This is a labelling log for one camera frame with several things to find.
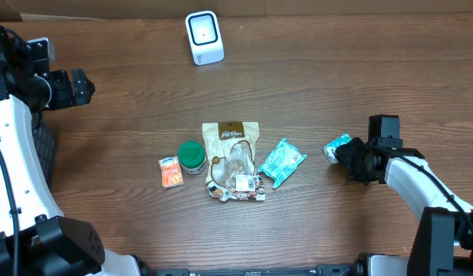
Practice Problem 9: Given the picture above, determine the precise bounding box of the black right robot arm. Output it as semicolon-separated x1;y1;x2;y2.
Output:
324;114;473;275

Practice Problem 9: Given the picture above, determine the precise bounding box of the white barcode scanner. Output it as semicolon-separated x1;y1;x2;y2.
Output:
185;10;225;66

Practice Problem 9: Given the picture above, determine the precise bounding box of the grey plastic mesh basket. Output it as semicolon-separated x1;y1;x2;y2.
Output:
32;120;57;188

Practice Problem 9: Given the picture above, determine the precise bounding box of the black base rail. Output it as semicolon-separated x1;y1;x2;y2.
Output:
153;264;356;276

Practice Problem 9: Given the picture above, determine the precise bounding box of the brown Pantree snack pouch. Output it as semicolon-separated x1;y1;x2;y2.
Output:
202;121;266;202

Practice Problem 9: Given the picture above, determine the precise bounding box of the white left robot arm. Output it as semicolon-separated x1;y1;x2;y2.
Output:
0;25;151;275

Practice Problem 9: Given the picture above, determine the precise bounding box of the teal wet wipes pack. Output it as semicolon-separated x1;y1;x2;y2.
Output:
258;138;307;189

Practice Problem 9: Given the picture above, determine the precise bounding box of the orange Kleenex tissue pack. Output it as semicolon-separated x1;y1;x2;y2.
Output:
159;156;184;189

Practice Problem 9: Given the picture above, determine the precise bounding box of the green Kleenex tissue pack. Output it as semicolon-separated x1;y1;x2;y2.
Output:
323;133;352;164

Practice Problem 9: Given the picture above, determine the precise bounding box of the green lid jar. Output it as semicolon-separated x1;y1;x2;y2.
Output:
177;140;207;175

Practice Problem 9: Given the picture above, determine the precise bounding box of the brown cardboard backdrop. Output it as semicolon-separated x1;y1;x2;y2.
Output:
0;0;473;21

